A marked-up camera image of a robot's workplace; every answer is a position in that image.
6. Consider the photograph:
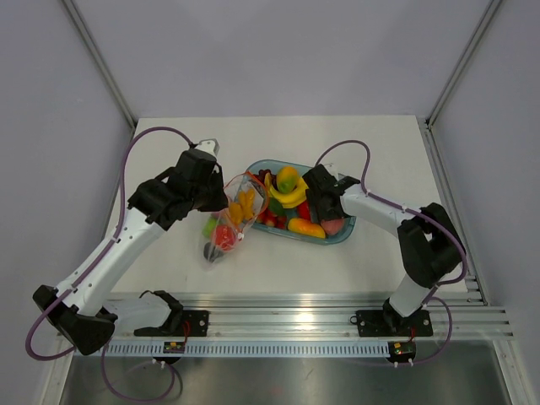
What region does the green round vegetable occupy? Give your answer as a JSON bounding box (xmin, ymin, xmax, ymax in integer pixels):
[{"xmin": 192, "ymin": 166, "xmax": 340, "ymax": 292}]
[{"xmin": 202, "ymin": 217, "xmax": 217, "ymax": 238}]

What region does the yellow ginger root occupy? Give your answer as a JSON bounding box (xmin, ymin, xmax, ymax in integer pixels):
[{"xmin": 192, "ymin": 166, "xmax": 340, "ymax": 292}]
[{"xmin": 229, "ymin": 188, "xmax": 255, "ymax": 226}]

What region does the pink peach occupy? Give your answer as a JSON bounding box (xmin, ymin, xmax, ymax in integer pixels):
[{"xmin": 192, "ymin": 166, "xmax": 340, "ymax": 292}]
[{"xmin": 321, "ymin": 219, "xmax": 344, "ymax": 235}]

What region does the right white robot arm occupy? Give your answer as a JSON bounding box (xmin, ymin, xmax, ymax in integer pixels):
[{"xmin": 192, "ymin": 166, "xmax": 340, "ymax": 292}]
[{"xmin": 303, "ymin": 165, "xmax": 466, "ymax": 338}]

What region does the red apple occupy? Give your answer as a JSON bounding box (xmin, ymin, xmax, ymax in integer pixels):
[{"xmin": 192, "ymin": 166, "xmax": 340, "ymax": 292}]
[{"xmin": 296, "ymin": 201, "xmax": 311, "ymax": 222}]

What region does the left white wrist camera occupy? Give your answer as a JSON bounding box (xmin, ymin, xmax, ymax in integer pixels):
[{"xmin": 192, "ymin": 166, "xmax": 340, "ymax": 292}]
[{"xmin": 196, "ymin": 138, "xmax": 219, "ymax": 158}]

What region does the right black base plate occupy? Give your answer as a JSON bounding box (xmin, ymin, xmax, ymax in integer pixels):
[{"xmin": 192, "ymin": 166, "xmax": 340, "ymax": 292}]
[{"xmin": 349, "ymin": 310, "xmax": 434, "ymax": 338}]

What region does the white slotted cable duct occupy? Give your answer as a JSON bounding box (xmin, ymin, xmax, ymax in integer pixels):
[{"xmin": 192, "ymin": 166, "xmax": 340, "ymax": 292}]
[{"xmin": 95, "ymin": 339, "xmax": 390, "ymax": 359}]

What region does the dark purple plum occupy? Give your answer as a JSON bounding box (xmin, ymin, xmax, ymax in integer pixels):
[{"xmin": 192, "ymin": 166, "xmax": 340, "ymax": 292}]
[{"xmin": 202, "ymin": 242, "xmax": 224, "ymax": 262}]

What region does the clear orange zip top bag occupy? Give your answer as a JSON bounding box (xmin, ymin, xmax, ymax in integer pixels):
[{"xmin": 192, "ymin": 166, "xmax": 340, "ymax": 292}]
[{"xmin": 199, "ymin": 171, "xmax": 269, "ymax": 270}]

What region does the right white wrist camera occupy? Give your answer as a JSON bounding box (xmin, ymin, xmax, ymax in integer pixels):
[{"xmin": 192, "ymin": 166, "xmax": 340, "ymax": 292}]
[{"xmin": 325, "ymin": 164, "xmax": 338, "ymax": 176}]

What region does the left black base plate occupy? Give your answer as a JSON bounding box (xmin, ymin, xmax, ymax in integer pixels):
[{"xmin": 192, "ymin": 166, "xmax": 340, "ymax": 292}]
[{"xmin": 133, "ymin": 309, "xmax": 210, "ymax": 338}]

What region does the aluminium mounting rail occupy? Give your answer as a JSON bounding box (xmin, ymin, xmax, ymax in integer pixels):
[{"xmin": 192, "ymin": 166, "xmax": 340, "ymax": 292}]
[{"xmin": 54, "ymin": 292, "xmax": 516, "ymax": 343}]

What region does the right aluminium frame post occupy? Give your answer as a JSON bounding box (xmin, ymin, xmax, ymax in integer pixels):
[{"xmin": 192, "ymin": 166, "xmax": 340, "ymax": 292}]
[{"xmin": 425, "ymin": 0, "xmax": 505, "ymax": 130}]

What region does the green leaf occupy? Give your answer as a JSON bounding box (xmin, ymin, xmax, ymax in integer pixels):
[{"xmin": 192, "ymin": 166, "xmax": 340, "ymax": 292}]
[{"xmin": 267, "ymin": 197, "xmax": 286, "ymax": 217}]

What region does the purple grape bunch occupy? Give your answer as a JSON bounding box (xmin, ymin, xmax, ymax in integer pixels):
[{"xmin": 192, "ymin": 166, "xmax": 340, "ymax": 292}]
[{"xmin": 256, "ymin": 169, "xmax": 276, "ymax": 188}]

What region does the left aluminium frame post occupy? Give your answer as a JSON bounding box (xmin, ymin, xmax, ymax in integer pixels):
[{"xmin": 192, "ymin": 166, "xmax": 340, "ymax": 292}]
[{"xmin": 59, "ymin": 0, "xmax": 138, "ymax": 132}]

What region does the orange red tomato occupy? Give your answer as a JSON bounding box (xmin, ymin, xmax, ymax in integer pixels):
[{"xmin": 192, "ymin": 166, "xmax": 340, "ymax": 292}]
[{"xmin": 210, "ymin": 224, "xmax": 237, "ymax": 251}]

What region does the small circuit board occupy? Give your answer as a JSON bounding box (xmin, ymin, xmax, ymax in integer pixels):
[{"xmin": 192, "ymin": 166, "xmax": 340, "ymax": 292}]
[
  {"xmin": 163, "ymin": 341, "xmax": 186, "ymax": 354},
  {"xmin": 388, "ymin": 341, "xmax": 417, "ymax": 361}
]

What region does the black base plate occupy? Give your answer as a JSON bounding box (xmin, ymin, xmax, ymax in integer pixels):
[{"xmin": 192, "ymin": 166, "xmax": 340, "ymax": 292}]
[
  {"xmin": 133, "ymin": 309, "xmax": 210, "ymax": 338},
  {"xmin": 349, "ymin": 310, "xmax": 434, "ymax": 338}
]

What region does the yellow green mango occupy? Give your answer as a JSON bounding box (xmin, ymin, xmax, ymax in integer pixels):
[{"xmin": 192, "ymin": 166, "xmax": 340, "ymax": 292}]
[{"xmin": 276, "ymin": 166, "xmax": 300, "ymax": 194}]

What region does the left small circuit board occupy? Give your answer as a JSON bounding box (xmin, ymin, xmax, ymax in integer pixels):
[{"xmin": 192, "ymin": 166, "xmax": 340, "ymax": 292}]
[{"xmin": 163, "ymin": 341, "xmax": 186, "ymax": 354}]

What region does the teal plastic food tray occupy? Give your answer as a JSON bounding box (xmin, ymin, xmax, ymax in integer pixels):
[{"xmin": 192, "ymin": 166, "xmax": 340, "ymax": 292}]
[{"xmin": 246, "ymin": 159, "xmax": 356, "ymax": 246}]

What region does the aluminium frame post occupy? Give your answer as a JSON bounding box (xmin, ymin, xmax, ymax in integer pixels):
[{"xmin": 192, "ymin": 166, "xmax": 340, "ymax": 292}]
[
  {"xmin": 425, "ymin": 0, "xmax": 505, "ymax": 130},
  {"xmin": 59, "ymin": 0, "xmax": 138, "ymax": 132}
]

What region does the orange yellow pepper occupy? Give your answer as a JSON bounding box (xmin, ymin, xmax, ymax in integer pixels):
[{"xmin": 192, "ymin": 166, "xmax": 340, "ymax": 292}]
[{"xmin": 287, "ymin": 218, "xmax": 326, "ymax": 239}]

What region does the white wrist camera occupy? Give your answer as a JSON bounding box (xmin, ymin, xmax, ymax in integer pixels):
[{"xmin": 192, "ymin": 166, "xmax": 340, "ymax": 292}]
[
  {"xmin": 196, "ymin": 138, "xmax": 219, "ymax": 158},
  {"xmin": 325, "ymin": 164, "xmax": 338, "ymax": 176}
]

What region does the red strawberries cluster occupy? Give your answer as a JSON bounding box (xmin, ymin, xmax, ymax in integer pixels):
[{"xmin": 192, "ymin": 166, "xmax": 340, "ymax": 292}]
[{"xmin": 256, "ymin": 208, "xmax": 289, "ymax": 230}]

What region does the right small circuit board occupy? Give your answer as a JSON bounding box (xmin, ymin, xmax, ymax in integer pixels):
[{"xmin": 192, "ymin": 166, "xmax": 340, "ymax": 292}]
[{"xmin": 388, "ymin": 341, "xmax": 417, "ymax": 361}]

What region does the yellow banana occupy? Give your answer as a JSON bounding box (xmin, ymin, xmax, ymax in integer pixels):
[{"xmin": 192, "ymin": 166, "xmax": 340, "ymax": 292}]
[{"xmin": 264, "ymin": 173, "xmax": 308, "ymax": 209}]

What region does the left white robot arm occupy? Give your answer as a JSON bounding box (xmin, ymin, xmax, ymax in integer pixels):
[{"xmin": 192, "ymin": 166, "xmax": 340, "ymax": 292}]
[{"xmin": 32, "ymin": 139, "xmax": 228, "ymax": 355}]

